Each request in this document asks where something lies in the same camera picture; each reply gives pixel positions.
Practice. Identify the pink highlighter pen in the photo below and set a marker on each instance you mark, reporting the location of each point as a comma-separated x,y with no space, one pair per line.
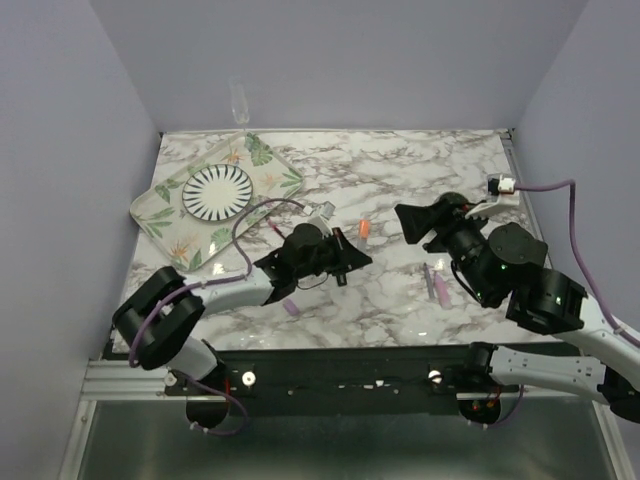
442,291

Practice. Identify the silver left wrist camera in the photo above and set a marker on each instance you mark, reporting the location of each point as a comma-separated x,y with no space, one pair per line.
320,215

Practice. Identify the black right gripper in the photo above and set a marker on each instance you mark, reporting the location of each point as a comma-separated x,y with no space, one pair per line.
446,215

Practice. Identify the floral rectangular tray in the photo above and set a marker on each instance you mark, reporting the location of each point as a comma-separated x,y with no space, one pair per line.
188,242

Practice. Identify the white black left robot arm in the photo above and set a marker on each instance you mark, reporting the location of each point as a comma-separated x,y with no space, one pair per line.
158,319

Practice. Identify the clear champagne glass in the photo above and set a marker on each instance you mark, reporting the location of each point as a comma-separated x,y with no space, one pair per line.
239,102

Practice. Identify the grey pen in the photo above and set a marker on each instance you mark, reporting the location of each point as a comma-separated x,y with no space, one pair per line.
429,281

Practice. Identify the blue striped white plate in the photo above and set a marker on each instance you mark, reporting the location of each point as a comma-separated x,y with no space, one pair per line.
217,193

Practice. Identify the blue black highlighter pen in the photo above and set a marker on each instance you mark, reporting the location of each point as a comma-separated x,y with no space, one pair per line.
341,279

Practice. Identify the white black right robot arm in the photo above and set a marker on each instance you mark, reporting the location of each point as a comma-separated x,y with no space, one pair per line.
507,267

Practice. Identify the orange clear marker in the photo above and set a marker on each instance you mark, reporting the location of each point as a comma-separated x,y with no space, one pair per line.
362,242

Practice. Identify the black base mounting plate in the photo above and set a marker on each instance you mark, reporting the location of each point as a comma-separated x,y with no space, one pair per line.
350,382

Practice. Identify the pink thin pen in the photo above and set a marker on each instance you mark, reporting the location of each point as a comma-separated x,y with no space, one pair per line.
275,228

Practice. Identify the purple pen cap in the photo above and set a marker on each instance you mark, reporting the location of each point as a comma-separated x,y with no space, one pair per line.
290,307

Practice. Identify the orange pen cap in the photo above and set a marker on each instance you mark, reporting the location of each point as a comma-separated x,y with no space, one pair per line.
364,228

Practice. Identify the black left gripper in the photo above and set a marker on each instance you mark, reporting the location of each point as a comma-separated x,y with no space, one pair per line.
347,257

